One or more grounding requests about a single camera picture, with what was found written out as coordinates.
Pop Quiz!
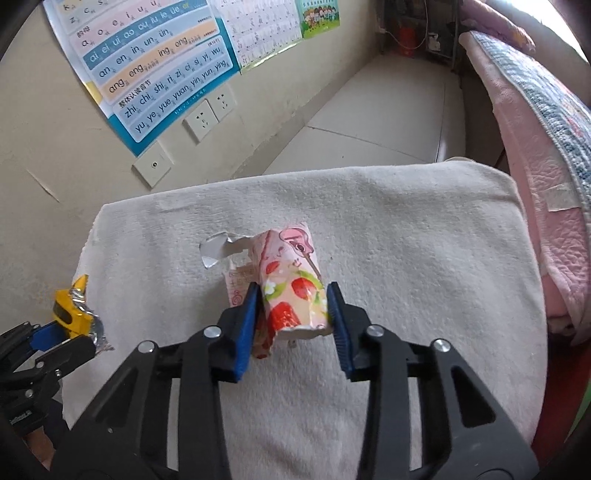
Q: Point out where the pink pillow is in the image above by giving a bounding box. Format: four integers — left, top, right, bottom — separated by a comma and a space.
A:
462, 0, 536, 51

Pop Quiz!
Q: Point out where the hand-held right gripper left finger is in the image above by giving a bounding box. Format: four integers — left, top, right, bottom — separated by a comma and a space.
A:
48, 281, 263, 480

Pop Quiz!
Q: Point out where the white towel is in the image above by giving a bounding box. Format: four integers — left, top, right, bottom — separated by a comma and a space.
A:
62, 166, 548, 480

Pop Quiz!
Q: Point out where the yellow black snack wrapper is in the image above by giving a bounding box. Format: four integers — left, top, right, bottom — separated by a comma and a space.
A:
53, 274, 114, 354

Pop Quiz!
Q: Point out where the blue letter wall poster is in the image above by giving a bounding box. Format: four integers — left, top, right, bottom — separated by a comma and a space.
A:
41, 0, 242, 158

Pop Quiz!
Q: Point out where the strawberry print pink wrapper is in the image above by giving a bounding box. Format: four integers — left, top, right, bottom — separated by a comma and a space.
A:
201, 222, 331, 361

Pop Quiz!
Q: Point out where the green wall poster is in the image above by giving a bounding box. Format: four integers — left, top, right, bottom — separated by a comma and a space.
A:
295, 0, 340, 40

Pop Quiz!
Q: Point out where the white wall socket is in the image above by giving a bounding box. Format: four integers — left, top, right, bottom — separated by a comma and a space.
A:
182, 99, 219, 142
205, 83, 237, 121

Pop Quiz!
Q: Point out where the red bucket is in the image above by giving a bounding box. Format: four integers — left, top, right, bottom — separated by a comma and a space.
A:
397, 25, 419, 58

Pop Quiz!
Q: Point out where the dark metal shelf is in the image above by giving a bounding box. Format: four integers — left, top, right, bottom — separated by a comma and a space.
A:
381, 0, 467, 75

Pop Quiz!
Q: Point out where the white chart wall poster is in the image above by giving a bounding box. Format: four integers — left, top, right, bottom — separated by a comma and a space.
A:
210, 0, 305, 75

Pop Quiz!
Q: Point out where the white round-hole wall plate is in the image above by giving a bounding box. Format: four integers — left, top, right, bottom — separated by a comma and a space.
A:
132, 140, 175, 188

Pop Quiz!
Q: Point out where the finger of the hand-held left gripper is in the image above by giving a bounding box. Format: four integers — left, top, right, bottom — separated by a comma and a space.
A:
32, 335, 98, 377
2, 320, 63, 354

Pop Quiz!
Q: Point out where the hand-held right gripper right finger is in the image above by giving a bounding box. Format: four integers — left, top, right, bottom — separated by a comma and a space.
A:
325, 281, 541, 480

